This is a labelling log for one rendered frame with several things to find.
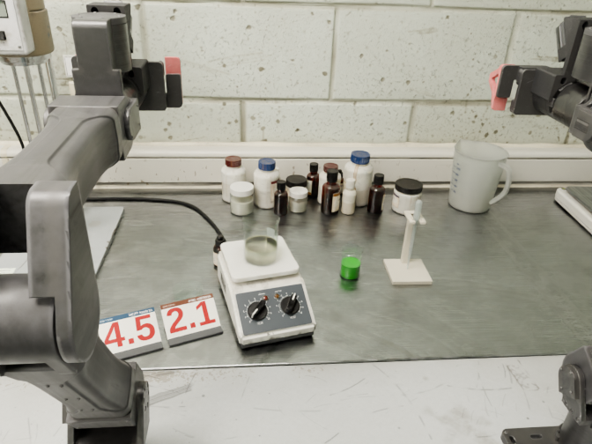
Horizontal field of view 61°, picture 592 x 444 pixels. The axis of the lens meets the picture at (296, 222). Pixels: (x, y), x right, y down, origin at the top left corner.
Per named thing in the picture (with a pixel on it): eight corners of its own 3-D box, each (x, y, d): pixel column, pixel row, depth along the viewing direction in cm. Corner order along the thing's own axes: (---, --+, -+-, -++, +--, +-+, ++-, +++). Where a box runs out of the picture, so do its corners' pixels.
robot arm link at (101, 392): (91, 377, 62) (-39, 256, 34) (147, 374, 63) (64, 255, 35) (83, 433, 59) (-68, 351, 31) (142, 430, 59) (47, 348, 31)
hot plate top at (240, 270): (300, 273, 88) (300, 269, 87) (232, 284, 84) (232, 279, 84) (281, 238, 98) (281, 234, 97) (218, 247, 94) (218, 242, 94)
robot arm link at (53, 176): (55, 85, 54) (-126, 227, 28) (141, 87, 55) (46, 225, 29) (74, 189, 60) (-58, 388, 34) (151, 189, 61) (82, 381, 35)
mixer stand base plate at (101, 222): (92, 284, 95) (92, 280, 95) (-19, 287, 93) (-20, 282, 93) (125, 210, 121) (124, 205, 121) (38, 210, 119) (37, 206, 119)
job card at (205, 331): (223, 332, 85) (222, 314, 83) (169, 347, 82) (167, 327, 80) (212, 311, 90) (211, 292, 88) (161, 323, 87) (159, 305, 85)
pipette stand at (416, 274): (432, 284, 100) (444, 227, 93) (392, 284, 99) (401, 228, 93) (420, 262, 107) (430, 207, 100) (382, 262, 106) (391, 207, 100)
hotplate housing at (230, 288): (316, 336, 85) (319, 299, 81) (240, 351, 82) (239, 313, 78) (279, 264, 104) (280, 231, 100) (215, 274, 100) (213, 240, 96)
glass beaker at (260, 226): (241, 250, 92) (240, 210, 88) (277, 249, 93) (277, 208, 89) (243, 272, 86) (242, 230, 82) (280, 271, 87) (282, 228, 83)
